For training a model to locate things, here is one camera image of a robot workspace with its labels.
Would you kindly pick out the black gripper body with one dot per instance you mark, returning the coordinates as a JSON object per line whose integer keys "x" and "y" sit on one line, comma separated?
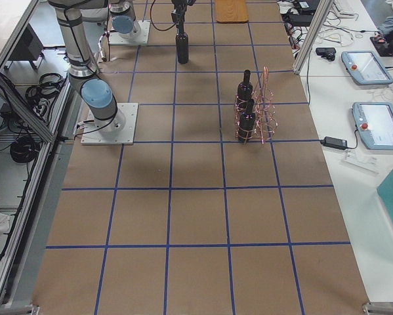
{"x": 180, "y": 16}

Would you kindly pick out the dark wine bottle carried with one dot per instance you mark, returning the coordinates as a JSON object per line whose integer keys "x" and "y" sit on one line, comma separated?
{"x": 182, "y": 48}

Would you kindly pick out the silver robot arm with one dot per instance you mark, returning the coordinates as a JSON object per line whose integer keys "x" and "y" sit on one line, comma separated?
{"x": 94, "y": 91}
{"x": 124, "y": 18}

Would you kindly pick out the wooden tray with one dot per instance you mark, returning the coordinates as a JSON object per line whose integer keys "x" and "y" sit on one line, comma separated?
{"x": 231, "y": 11}

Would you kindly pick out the dark wine bottle far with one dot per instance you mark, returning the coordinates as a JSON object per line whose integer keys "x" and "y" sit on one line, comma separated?
{"x": 245, "y": 88}

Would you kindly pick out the dark wine bottle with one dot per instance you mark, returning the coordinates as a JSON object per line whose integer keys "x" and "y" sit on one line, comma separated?
{"x": 246, "y": 122}
{"x": 245, "y": 88}

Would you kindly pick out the dark wine bottle near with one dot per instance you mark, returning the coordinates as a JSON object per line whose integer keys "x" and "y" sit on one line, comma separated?
{"x": 246, "y": 122}

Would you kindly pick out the teach pendant far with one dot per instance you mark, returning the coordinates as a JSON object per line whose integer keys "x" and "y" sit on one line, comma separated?
{"x": 366, "y": 68}

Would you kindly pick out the teach pendant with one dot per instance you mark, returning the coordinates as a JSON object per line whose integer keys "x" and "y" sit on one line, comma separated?
{"x": 374, "y": 121}
{"x": 366, "y": 68}

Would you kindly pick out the black power adapter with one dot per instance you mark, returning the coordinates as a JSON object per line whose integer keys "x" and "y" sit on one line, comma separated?
{"x": 336, "y": 143}

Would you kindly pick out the teach pendant near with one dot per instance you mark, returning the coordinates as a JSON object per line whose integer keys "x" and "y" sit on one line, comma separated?
{"x": 374, "y": 121}

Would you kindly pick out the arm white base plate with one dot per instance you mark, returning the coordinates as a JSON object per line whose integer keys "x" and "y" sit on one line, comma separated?
{"x": 140, "y": 39}
{"x": 120, "y": 131}

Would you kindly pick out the copper wire bottle basket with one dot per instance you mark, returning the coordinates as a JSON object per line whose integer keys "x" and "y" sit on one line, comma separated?
{"x": 265, "y": 124}

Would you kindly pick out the aluminium frame post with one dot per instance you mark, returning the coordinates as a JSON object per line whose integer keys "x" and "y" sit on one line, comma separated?
{"x": 313, "y": 31}

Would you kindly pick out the black camera device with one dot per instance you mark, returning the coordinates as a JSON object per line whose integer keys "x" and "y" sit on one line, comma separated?
{"x": 327, "y": 53}

